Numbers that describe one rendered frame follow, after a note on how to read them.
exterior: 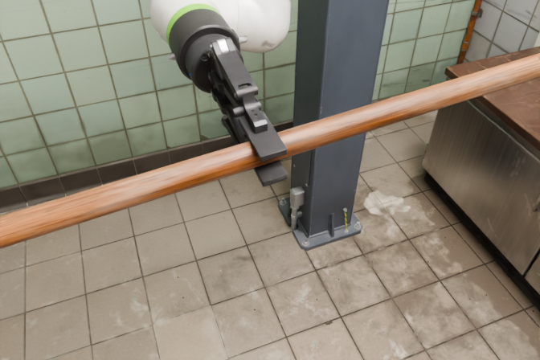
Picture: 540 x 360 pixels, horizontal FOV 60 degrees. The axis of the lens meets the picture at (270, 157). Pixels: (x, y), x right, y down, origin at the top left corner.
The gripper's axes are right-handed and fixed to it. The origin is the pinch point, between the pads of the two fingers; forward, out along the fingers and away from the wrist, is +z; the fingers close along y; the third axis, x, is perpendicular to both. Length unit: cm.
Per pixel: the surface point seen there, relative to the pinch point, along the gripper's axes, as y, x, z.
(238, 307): 114, -2, -44
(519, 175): 77, -96, -32
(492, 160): 80, -96, -43
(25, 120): 73, 51, -125
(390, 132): 121, -103, -108
